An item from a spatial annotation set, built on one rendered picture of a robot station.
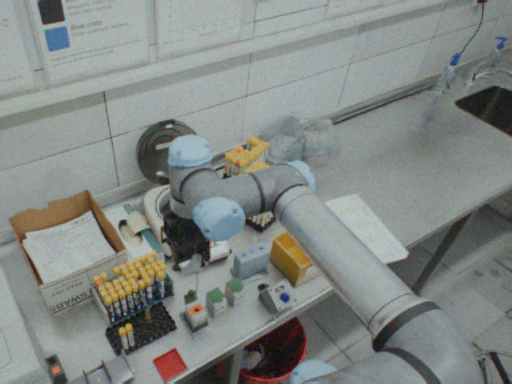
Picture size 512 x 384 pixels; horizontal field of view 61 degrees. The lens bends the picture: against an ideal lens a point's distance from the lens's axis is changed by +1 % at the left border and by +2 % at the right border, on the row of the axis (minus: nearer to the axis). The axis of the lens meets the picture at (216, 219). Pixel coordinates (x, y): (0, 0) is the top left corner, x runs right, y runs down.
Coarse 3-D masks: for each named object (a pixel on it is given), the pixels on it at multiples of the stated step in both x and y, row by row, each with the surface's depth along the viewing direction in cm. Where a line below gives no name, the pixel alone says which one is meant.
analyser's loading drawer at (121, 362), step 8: (112, 360) 108; (120, 360) 108; (128, 360) 106; (96, 368) 105; (104, 368) 104; (112, 368) 106; (120, 368) 106; (128, 368) 106; (80, 376) 104; (88, 376) 104; (96, 376) 105; (104, 376) 105; (112, 376) 105; (120, 376) 105; (128, 376) 105
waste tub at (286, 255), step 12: (276, 240) 130; (288, 240) 136; (276, 252) 132; (288, 252) 139; (300, 252) 139; (276, 264) 135; (288, 264) 128; (300, 264) 135; (312, 264) 126; (288, 276) 131; (300, 276) 127; (312, 276) 132
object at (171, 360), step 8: (168, 352) 113; (176, 352) 114; (152, 360) 111; (160, 360) 112; (168, 360) 112; (176, 360) 112; (160, 368) 111; (168, 368) 111; (176, 368) 111; (184, 368) 111; (168, 376) 109; (176, 376) 109
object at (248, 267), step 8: (248, 248) 127; (256, 248) 127; (264, 248) 127; (240, 256) 125; (248, 256) 125; (256, 256) 125; (264, 256) 127; (240, 264) 124; (248, 264) 126; (256, 264) 128; (264, 264) 130; (232, 272) 132; (240, 272) 127; (248, 272) 129; (256, 272) 131; (264, 272) 132; (240, 280) 130; (248, 280) 130
